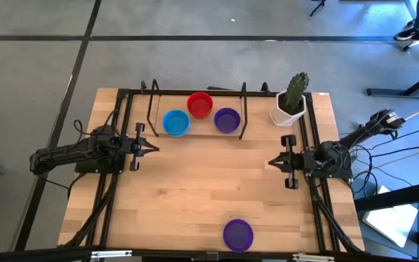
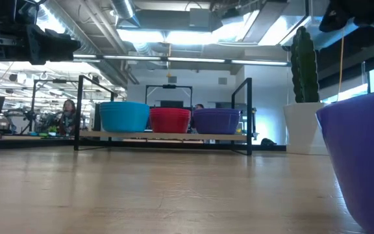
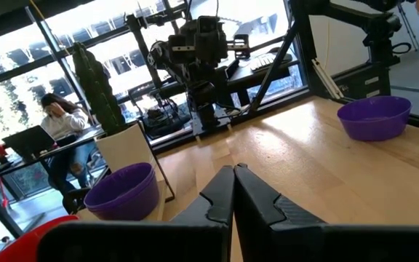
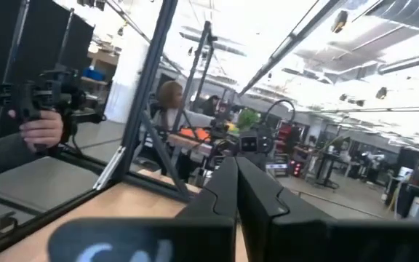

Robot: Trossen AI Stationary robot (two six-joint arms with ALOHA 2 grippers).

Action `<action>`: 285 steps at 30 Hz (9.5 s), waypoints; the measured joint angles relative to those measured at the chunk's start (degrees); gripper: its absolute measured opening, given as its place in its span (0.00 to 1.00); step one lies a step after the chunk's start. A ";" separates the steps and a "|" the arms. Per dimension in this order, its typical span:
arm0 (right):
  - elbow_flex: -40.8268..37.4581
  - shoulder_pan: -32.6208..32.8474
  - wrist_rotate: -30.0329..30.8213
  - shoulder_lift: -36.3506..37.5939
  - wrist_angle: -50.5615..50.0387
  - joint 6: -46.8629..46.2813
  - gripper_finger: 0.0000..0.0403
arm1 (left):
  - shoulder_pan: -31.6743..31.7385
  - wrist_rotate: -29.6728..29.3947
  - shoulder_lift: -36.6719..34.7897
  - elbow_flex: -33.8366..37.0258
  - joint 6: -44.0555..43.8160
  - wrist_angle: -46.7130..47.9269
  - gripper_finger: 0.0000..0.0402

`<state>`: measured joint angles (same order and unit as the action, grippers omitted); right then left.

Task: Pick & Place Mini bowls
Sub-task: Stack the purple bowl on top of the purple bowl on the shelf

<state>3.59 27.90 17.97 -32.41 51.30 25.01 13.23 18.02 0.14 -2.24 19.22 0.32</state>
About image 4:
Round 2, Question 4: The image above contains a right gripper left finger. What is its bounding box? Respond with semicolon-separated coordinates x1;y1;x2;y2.
47;156;238;262

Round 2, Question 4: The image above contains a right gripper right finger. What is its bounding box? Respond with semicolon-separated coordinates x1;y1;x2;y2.
236;156;419;262

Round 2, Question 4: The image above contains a red cabinet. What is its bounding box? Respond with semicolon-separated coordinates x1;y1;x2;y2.
276;122;296;150

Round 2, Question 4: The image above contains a green plant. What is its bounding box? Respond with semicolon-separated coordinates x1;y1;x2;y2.
236;108;261;132

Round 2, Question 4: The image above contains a black standing table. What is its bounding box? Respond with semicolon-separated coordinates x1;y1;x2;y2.
313;151;341;190

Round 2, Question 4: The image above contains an orange object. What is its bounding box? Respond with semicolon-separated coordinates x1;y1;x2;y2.
178;127;210;143

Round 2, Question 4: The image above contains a person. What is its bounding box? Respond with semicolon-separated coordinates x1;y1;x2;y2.
151;79;214;183
200;94;221;117

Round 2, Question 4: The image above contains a person's hand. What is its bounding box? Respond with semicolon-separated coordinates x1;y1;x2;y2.
7;108;65;153

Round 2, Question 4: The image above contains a blue storage bin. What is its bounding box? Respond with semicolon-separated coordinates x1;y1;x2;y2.
81;67;107;82

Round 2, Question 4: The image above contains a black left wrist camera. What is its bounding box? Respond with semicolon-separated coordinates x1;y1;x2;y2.
238;134;260;154

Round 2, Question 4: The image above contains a silver aluminium bracket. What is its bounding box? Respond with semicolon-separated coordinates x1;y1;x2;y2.
92;145;127;191

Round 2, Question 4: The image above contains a black background rig frame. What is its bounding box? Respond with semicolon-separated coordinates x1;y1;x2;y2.
180;20;220;132

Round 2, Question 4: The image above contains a black aluminium rig frame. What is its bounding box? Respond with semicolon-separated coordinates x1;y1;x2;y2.
0;0;199;255

